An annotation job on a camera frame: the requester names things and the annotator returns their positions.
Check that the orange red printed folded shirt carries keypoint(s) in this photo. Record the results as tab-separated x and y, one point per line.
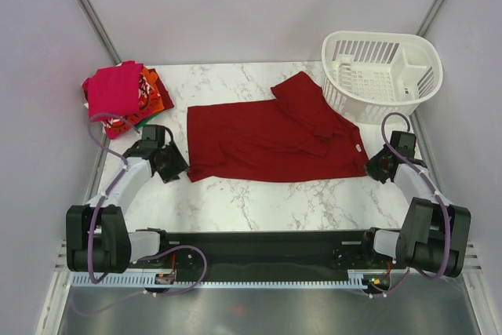
153	99

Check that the dark red t-shirt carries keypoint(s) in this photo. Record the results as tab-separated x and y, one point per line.
294	137

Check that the green folded shirt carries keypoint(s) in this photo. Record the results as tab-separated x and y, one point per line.
144	121

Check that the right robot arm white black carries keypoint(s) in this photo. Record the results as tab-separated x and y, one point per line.
433	236

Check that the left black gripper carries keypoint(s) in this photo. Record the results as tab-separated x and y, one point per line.
179	165

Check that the white plastic laundry basket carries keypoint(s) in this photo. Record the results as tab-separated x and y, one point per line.
368	75

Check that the white slotted cable duct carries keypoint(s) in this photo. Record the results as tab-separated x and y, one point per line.
149	279

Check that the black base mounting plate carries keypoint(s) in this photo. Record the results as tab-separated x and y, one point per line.
269	255

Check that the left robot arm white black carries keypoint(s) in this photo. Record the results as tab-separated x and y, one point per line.
97	237

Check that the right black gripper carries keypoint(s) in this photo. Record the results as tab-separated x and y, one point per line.
370	165

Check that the aluminium rail frame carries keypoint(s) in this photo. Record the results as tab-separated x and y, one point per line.
471	260

